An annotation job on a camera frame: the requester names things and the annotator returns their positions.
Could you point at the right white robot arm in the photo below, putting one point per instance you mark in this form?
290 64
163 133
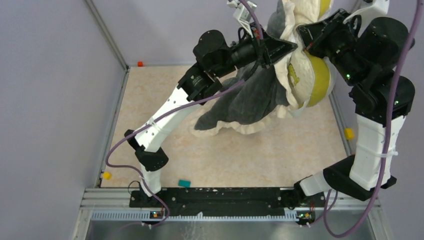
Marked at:
364 47

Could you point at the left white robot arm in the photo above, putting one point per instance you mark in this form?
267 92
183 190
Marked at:
201 83

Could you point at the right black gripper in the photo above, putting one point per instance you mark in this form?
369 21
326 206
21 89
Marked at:
312 35

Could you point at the yellow small block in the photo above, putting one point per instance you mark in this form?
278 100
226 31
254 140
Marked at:
349 134
106 175

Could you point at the white cable duct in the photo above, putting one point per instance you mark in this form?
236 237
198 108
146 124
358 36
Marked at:
145 216

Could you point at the teal small block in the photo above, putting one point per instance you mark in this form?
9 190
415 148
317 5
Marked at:
184 183

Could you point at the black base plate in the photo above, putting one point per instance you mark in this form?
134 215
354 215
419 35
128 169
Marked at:
226 201

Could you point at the yellow small block left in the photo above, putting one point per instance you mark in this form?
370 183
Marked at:
106 175

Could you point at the white ruffled pillowcase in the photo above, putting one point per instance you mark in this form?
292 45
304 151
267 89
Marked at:
265 96

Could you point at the white pillow yellow edge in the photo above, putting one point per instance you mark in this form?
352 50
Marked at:
310 76

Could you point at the aluminium frame rail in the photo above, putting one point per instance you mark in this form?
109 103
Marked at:
106 33

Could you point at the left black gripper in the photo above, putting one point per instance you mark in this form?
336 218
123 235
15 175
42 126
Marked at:
269 49

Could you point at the yellow small block right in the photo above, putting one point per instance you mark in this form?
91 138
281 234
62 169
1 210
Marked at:
349 134

